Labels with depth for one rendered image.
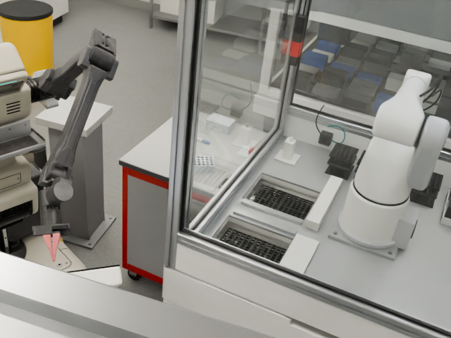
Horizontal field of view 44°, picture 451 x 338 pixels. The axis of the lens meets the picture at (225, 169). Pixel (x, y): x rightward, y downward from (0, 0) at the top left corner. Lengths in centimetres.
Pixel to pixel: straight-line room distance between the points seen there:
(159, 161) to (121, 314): 241
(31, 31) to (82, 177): 183
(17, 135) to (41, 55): 252
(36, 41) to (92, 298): 447
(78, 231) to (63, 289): 309
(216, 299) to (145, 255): 113
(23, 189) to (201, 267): 92
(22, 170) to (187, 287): 88
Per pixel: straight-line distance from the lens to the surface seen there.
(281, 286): 162
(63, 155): 171
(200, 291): 177
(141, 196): 263
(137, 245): 284
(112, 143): 414
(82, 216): 319
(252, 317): 175
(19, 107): 220
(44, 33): 464
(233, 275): 167
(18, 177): 234
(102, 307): 17
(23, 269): 19
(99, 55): 177
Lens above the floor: 218
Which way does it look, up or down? 34 degrees down
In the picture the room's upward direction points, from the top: 7 degrees clockwise
